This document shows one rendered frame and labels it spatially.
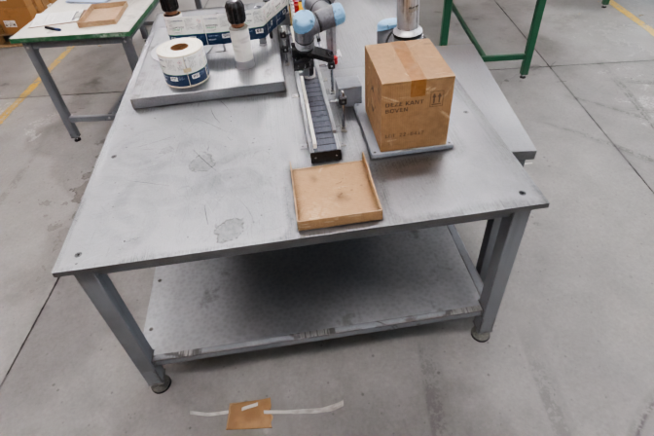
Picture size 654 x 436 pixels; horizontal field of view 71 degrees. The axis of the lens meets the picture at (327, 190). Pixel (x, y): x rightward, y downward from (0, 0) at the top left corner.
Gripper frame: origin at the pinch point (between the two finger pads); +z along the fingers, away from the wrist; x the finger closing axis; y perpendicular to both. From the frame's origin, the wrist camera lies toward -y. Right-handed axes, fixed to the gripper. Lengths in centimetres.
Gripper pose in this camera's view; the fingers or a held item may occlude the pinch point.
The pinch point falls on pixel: (310, 74)
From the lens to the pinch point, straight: 197.7
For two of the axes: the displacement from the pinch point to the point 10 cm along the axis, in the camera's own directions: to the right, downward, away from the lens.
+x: 1.5, 9.4, -3.2
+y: -9.9, 1.3, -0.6
